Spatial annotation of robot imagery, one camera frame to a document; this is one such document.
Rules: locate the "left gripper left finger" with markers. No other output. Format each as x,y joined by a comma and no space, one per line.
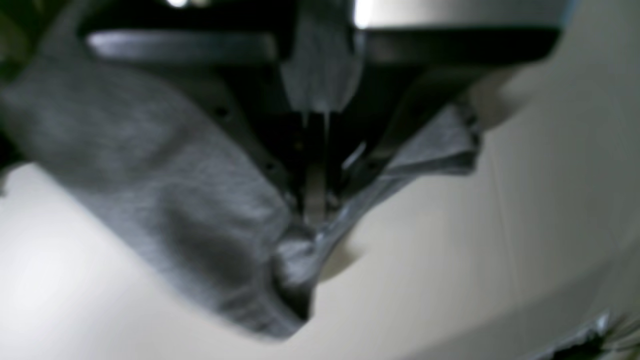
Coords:
226,56

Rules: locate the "grey T-shirt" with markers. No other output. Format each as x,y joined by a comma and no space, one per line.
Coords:
157,171

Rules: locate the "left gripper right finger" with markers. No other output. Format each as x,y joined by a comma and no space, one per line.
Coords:
381,87

